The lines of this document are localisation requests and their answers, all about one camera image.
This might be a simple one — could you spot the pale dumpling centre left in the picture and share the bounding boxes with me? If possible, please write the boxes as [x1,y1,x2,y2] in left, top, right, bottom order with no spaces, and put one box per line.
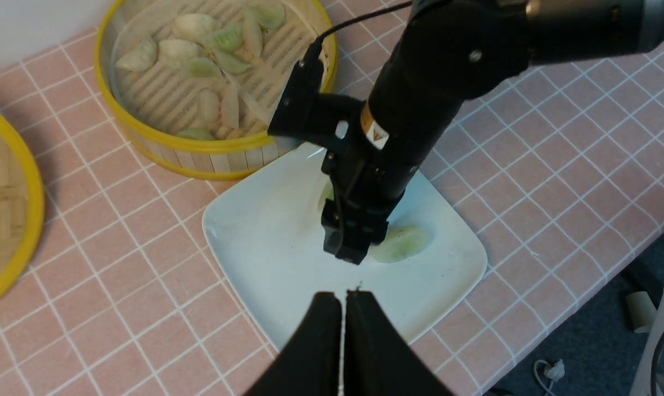
[157,38,202,69]

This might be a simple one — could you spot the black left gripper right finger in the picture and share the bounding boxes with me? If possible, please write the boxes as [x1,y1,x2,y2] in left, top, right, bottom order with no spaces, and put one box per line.
[345,291,453,395]

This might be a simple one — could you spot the yellow rimmed bamboo steamer basket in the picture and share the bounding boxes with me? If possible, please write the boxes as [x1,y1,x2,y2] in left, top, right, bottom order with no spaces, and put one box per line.
[95,1,331,180]

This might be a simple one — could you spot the white dumpling back middle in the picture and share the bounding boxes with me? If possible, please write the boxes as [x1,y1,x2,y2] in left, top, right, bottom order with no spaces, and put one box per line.
[172,13,223,42]

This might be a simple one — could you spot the white square ceramic plate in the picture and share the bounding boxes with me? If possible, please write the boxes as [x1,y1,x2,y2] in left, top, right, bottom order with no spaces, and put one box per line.
[202,144,487,350]

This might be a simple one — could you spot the yellow rimmed bamboo steamer lid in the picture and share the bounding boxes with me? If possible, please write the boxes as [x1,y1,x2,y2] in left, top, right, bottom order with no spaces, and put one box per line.
[0,115,45,298]

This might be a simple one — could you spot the large green dumpling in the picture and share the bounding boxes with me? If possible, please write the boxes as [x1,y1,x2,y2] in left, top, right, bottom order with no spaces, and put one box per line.
[369,225,433,264]

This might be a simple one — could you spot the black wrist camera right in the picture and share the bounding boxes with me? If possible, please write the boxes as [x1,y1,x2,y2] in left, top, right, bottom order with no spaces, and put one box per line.
[268,59,363,155]

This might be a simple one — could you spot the black camera cable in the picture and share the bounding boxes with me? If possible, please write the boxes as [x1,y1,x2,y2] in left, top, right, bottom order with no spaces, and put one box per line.
[308,0,415,62]

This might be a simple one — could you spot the white plug on floor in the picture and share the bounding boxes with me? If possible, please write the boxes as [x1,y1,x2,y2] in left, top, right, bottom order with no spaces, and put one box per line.
[533,359,566,382]

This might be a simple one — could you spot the white dumpling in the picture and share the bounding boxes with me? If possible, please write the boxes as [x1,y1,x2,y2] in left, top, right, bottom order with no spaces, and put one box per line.
[172,13,223,42]
[114,36,158,73]

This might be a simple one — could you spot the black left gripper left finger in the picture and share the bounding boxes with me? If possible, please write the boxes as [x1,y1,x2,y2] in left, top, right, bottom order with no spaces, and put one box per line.
[245,293,342,395]

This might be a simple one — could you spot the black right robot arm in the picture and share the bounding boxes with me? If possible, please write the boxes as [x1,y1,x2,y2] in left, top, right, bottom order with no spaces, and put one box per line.
[321,1,664,264]

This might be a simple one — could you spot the pale long dumpling front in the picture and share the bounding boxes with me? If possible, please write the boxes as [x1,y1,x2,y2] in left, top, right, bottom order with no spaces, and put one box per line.
[219,84,239,129]

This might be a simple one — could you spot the white dumpling back left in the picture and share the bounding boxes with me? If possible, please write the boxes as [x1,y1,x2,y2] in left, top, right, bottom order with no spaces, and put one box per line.
[114,36,158,73]

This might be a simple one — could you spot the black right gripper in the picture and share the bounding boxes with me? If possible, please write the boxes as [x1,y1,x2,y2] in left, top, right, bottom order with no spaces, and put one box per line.
[321,104,437,264]

